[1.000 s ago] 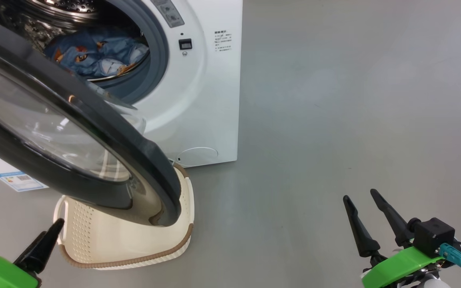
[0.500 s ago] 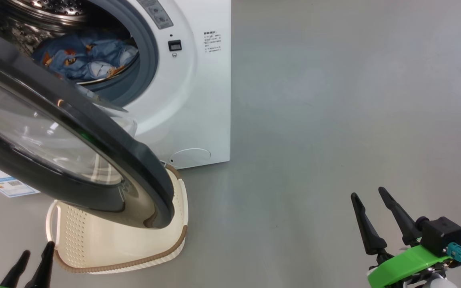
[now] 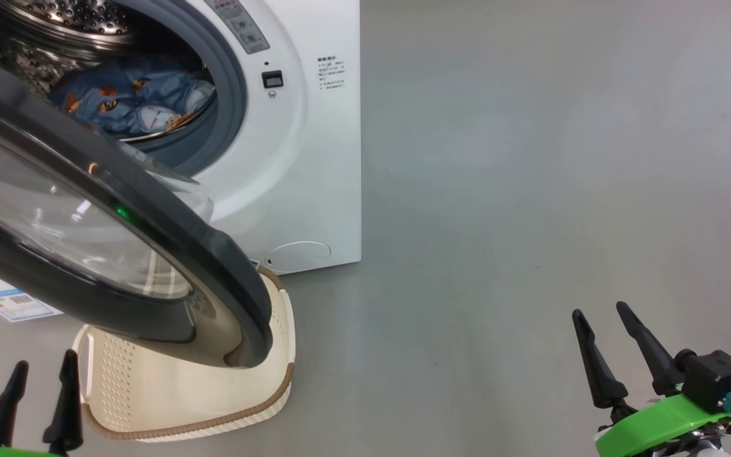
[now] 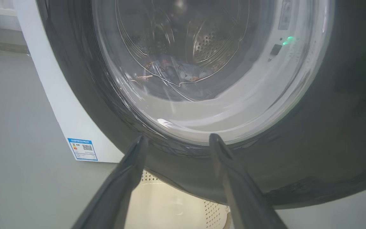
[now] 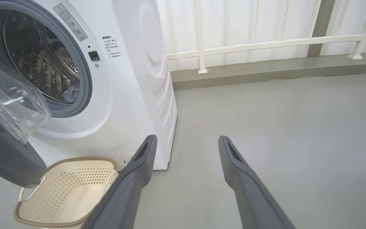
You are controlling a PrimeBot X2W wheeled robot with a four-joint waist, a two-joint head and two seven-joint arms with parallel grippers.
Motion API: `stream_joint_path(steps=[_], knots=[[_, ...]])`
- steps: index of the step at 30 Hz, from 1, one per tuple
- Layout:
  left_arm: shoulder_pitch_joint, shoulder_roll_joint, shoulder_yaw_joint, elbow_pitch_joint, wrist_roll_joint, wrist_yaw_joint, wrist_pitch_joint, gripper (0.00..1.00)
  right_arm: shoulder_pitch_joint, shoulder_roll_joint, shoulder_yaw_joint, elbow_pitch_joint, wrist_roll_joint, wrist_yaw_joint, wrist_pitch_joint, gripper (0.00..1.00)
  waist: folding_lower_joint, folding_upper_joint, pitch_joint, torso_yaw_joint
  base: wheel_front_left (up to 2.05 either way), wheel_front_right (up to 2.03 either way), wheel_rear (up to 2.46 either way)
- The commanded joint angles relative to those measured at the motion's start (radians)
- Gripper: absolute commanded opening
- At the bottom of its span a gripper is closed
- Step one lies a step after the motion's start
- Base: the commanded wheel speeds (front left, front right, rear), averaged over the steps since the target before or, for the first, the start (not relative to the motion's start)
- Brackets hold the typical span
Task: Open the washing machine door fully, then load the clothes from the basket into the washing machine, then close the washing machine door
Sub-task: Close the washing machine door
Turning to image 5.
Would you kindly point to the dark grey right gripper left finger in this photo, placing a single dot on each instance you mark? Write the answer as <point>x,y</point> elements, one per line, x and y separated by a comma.
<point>129,190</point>

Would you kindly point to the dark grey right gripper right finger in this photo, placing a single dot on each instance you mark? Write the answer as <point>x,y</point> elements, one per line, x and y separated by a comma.
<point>249,197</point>

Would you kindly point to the blue cartoon print garment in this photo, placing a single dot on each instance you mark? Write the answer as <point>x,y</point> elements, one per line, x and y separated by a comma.
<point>71,93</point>

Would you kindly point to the black round glass washer door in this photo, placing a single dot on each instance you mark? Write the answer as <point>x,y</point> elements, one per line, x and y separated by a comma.
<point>8,152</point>

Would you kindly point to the white front-load washing machine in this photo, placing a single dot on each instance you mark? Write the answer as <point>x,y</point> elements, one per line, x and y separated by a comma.
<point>122,95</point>

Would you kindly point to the washing machine drum opening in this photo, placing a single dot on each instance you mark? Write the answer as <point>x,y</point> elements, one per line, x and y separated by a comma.
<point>40,57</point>

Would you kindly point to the round white filter cover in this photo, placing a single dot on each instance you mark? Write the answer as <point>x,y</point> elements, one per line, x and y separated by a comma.
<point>127,158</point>

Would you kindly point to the cream perforated laundry basket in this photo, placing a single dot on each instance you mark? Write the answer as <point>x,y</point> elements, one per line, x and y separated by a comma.
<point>59,194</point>

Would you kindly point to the black text instruction label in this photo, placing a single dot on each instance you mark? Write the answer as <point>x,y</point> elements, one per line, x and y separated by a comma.
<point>111,46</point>

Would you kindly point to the white metal railing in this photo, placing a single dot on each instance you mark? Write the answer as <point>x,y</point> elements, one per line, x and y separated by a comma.
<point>265,43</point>

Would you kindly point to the grey warning sticker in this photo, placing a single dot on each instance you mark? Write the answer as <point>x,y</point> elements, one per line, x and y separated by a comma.
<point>70,22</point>

